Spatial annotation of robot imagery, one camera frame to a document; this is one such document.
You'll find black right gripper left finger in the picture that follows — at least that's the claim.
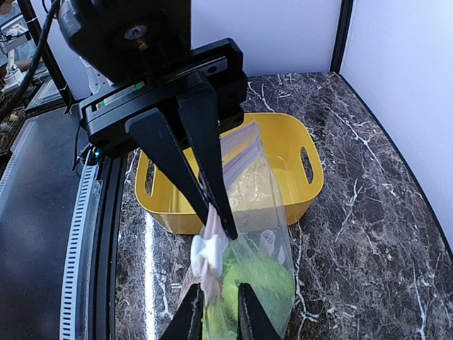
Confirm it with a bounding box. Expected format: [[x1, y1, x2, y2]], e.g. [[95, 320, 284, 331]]
[[159, 284, 204, 340]]

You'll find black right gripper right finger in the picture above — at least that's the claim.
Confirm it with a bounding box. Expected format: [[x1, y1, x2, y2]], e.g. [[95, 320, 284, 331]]
[[237, 283, 282, 340]]

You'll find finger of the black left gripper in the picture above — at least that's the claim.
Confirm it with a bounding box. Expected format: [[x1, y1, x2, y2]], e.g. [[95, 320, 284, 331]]
[[177, 72, 238, 240], [125, 108, 214, 222]]

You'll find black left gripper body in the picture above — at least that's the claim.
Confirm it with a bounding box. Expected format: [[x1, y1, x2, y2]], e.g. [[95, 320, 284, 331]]
[[79, 38, 247, 159]]

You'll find green chayote front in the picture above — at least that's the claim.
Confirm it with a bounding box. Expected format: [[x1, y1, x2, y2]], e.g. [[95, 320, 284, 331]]
[[202, 258, 294, 339]]

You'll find clear zip top bag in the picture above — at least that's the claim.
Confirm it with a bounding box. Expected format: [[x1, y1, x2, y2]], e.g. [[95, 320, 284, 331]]
[[183, 121, 294, 327]]

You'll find yellow plastic basket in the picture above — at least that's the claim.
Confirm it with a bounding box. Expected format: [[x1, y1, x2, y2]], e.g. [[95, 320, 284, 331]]
[[134, 113, 324, 235]]

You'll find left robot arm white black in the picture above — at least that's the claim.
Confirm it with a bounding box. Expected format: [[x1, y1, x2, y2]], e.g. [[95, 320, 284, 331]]
[[58, 1, 247, 240]]

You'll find white bag zipper slider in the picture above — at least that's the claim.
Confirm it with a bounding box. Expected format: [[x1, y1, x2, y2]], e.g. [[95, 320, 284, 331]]
[[190, 234, 229, 278]]

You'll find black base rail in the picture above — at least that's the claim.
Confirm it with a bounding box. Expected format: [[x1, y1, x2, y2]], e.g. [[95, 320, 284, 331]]
[[88, 157, 127, 339]]

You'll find left black frame post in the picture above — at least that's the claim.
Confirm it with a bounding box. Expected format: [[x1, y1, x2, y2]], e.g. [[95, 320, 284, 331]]
[[18, 0, 76, 108]]

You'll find black frame post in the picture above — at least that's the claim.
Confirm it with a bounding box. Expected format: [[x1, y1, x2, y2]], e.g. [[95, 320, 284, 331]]
[[330, 0, 354, 74], [18, 0, 76, 108]]

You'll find white slotted cable duct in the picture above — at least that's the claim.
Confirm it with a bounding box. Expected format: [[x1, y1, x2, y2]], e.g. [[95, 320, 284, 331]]
[[59, 165, 102, 339]]

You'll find right black frame post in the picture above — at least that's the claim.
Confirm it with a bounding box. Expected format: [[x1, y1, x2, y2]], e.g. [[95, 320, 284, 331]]
[[330, 0, 354, 74]]

